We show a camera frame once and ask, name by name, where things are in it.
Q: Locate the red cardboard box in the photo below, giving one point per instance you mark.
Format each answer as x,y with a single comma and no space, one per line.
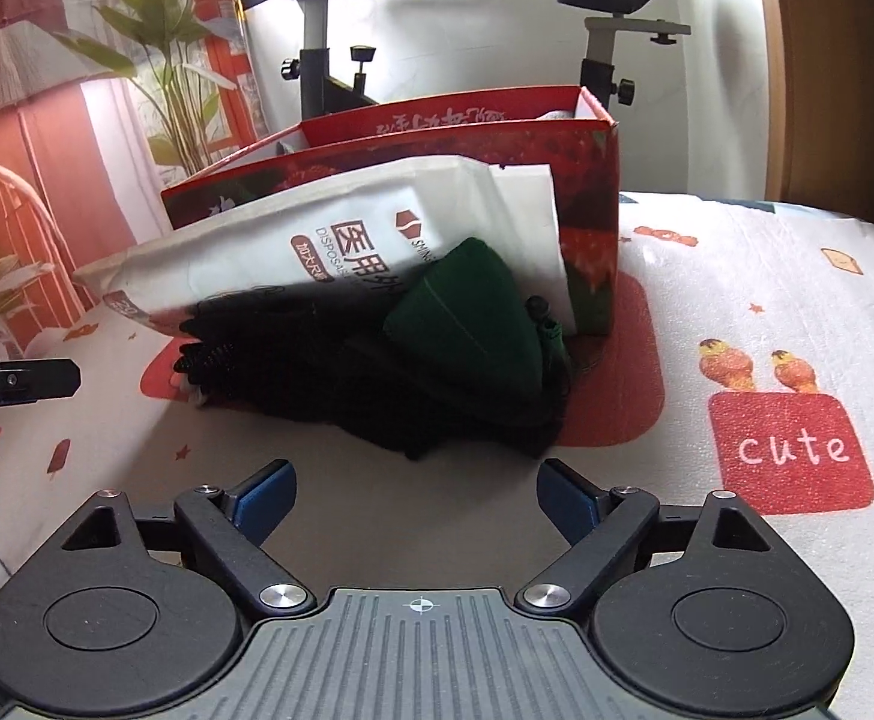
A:
482,142

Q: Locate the printed bed sheet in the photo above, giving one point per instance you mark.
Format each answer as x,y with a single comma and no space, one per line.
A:
707,277

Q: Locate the white plastic packet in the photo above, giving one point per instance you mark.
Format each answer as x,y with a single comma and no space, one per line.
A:
272,240

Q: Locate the printed plant backdrop cloth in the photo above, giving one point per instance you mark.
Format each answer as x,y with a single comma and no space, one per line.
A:
32,165

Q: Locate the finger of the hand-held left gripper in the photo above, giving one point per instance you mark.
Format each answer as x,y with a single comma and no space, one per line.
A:
24,381

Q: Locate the wooden panel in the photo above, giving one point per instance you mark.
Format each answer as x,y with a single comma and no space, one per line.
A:
842,90

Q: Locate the black fabric gloves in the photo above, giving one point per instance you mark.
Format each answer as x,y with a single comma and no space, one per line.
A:
294,371

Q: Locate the black exercise bike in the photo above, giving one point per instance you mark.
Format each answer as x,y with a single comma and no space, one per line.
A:
317,82

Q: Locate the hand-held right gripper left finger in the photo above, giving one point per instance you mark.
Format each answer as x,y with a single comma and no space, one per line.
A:
261,499

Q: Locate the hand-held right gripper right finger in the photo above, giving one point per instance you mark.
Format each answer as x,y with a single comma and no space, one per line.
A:
568,499

